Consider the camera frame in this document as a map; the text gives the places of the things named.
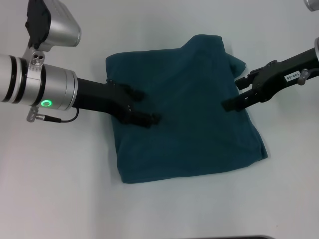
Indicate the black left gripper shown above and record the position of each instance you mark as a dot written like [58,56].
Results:
[104,99]

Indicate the teal T-shirt with white print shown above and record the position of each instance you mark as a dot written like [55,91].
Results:
[179,112]

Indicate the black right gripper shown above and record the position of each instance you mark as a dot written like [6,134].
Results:
[286,77]

